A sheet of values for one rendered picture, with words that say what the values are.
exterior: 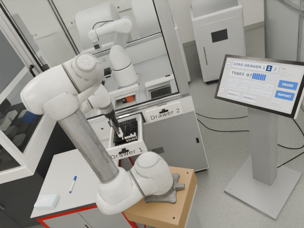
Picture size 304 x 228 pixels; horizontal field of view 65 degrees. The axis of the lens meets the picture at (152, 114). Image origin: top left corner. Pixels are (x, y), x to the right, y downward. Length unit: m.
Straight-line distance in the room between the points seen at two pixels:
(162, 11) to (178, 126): 0.92
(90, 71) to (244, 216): 1.75
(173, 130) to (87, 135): 1.11
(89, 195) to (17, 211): 1.14
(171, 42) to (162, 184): 0.90
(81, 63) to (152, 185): 0.66
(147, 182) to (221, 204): 1.20
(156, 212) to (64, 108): 0.72
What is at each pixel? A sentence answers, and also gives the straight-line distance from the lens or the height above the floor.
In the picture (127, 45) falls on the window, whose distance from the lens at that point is 1.63.
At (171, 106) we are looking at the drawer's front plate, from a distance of 1.84.
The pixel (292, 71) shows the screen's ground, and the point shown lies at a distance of 1.55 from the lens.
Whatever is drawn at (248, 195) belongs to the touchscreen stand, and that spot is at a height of 0.03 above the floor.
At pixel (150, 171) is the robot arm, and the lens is 1.16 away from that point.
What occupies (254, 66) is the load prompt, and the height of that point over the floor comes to 1.15.
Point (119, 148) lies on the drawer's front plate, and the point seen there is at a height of 0.92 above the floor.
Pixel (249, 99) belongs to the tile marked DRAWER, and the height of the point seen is 1.00.
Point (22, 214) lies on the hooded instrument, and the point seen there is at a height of 0.28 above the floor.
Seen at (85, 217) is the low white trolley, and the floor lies 0.60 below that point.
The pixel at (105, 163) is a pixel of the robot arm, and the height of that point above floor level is 1.25.
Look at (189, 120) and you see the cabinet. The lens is 1.97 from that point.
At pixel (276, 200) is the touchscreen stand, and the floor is 0.04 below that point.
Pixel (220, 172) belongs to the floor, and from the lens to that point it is 2.48.
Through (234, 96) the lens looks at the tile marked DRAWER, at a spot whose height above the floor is 1.00.
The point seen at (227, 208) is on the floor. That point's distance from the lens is 2.26.
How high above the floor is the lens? 1.97
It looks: 35 degrees down
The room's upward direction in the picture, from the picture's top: 21 degrees counter-clockwise
